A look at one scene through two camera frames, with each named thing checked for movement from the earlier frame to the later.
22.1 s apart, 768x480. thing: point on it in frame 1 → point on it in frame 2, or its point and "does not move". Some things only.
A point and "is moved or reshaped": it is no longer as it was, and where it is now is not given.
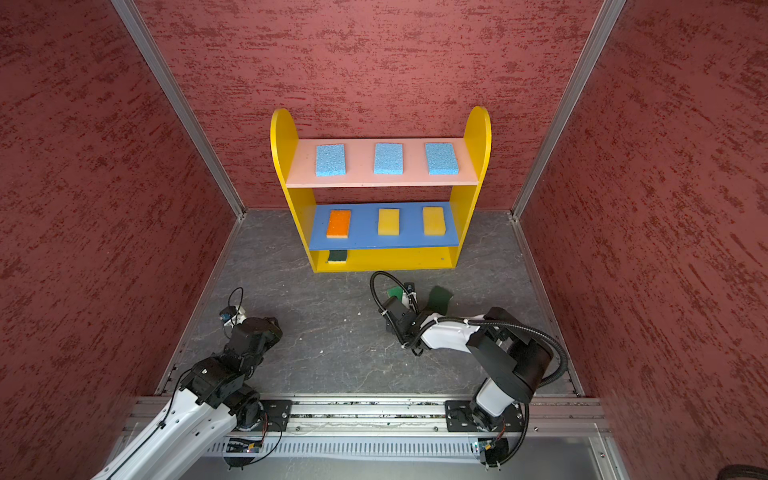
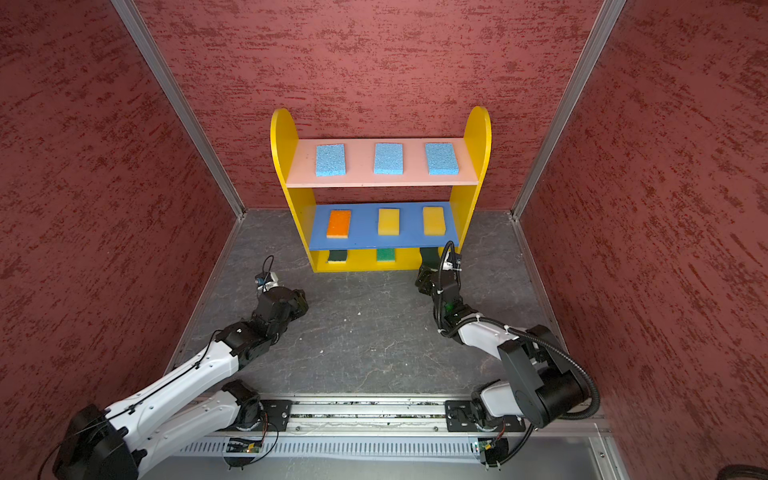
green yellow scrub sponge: x=397 y=291 → x=386 y=255
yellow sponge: x=388 y=221 does not move
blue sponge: x=330 y=160 does not move
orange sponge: x=339 y=224 does not move
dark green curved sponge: x=337 y=255 does not move
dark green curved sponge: x=438 y=299 is moved or reshaped
